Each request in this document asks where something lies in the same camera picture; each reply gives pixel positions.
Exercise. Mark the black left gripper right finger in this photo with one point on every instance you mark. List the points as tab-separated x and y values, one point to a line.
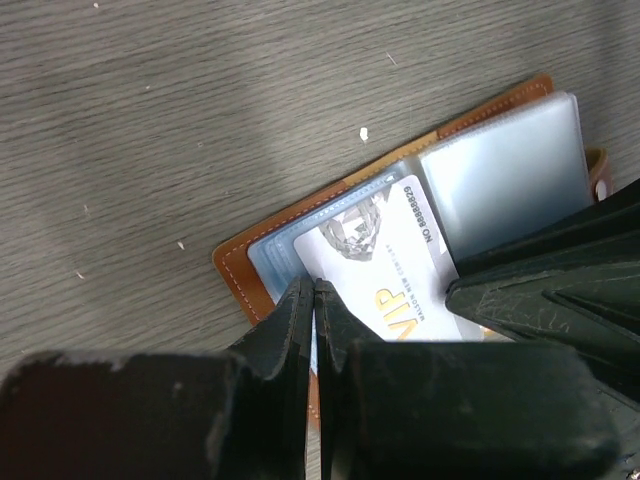
453	410

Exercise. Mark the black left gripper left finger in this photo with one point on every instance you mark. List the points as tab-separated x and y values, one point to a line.
239	413

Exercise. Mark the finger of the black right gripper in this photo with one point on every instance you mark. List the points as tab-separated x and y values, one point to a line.
574	283

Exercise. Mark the brown leather card holder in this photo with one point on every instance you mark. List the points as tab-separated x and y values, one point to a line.
503	170

